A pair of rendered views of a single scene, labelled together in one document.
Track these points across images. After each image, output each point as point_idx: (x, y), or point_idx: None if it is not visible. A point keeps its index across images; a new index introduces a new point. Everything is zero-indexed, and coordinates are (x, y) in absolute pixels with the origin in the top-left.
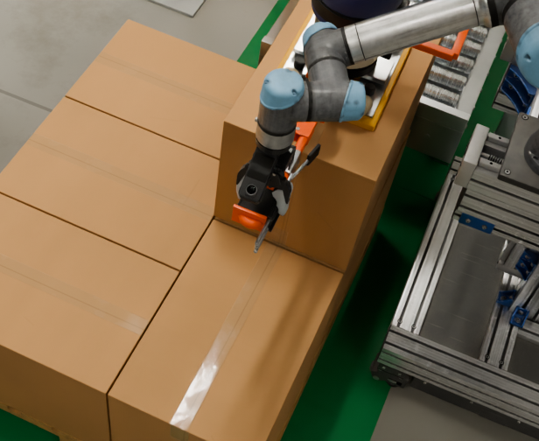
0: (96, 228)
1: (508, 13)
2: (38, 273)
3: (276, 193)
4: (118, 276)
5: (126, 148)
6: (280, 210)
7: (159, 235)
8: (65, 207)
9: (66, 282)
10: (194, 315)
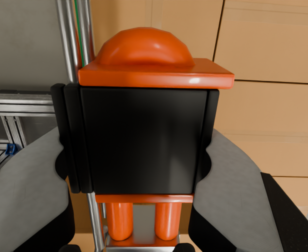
0: (286, 87)
1: None
2: None
3: (30, 212)
4: (258, 51)
5: (277, 158)
6: (50, 135)
7: (235, 102)
8: None
9: (303, 26)
10: (185, 42)
